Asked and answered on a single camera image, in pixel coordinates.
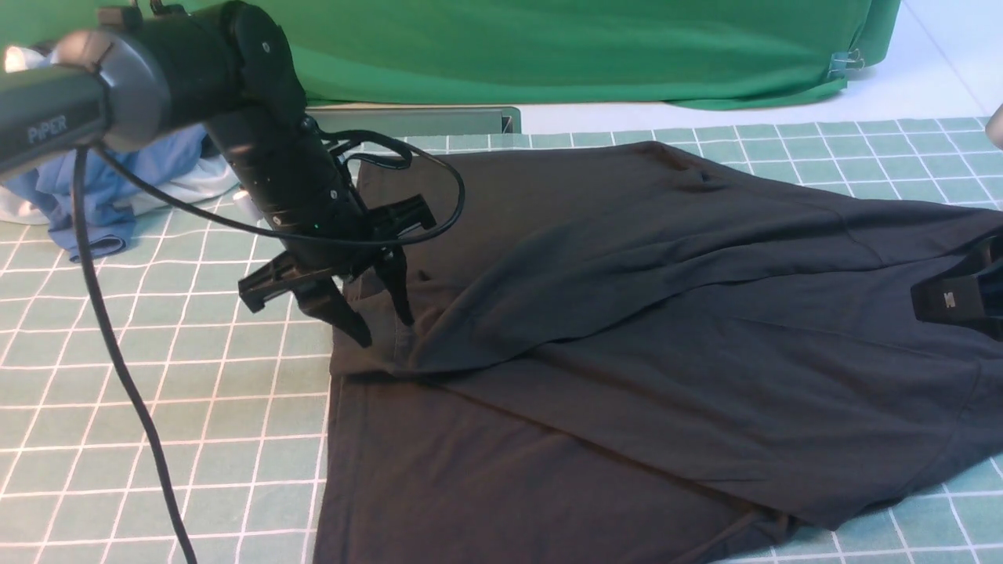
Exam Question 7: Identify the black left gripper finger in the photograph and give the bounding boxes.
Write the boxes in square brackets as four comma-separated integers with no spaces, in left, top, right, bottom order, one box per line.
[374,249,415,326]
[294,278,372,349]

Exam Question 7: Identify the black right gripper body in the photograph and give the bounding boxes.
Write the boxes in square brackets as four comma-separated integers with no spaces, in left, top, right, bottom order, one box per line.
[912,236,1002,342]

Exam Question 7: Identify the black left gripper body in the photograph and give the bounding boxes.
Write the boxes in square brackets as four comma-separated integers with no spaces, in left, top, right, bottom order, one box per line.
[205,110,436,312]

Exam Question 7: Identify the dark gray long-sleeved shirt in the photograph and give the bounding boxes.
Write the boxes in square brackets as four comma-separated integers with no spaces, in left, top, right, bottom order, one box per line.
[312,142,1001,563]

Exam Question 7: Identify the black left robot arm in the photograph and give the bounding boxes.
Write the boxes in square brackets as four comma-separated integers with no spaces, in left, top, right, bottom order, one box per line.
[2,1,436,347]

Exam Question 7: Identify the green checkered tablecloth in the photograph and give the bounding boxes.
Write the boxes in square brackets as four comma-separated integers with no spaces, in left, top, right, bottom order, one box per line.
[1,117,1002,563]

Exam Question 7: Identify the blue crumpled garment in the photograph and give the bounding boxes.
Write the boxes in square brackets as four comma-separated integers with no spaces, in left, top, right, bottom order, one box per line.
[4,125,208,264]

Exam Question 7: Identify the metal binder clip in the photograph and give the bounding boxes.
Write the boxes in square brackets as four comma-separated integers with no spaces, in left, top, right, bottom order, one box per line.
[825,49,867,80]

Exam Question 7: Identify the white crumpled garment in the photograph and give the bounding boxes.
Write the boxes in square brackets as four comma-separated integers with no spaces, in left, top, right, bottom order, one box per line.
[0,47,240,226]

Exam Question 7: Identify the green backdrop cloth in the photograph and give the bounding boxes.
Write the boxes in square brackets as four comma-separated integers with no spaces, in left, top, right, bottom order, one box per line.
[0,0,900,112]

